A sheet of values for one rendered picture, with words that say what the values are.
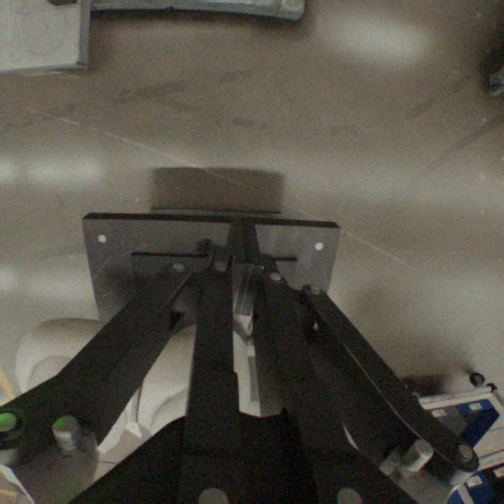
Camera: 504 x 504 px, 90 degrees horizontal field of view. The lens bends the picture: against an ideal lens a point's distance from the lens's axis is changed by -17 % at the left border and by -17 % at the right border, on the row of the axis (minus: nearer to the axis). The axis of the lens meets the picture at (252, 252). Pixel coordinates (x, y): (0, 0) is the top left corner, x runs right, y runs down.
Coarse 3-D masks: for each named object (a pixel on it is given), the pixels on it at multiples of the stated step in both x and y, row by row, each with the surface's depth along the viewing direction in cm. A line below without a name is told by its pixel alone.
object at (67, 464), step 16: (64, 416) 6; (64, 432) 5; (80, 432) 6; (48, 448) 5; (64, 448) 5; (80, 448) 6; (96, 448) 6; (0, 464) 5; (32, 464) 5; (48, 464) 5; (64, 464) 5; (80, 464) 5; (96, 464) 6; (16, 480) 5; (32, 480) 5; (48, 480) 5; (64, 480) 5; (80, 480) 5; (32, 496) 4; (48, 496) 5; (64, 496) 5
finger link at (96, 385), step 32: (160, 288) 11; (128, 320) 9; (160, 320) 10; (96, 352) 8; (128, 352) 8; (160, 352) 11; (64, 384) 6; (96, 384) 7; (128, 384) 9; (0, 416) 5; (32, 416) 5; (96, 416) 7; (0, 448) 4; (32, 448) 5
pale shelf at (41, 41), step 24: (0, 0) 25; (24, 0) 25; (0, 24) 26; (24, 24) 26; (48, 24) 27; (72, 24) 27; (0, 48) 27; (24, 48) 28; (48, 48) 28; (72, 48) 29; (0, 72) 29
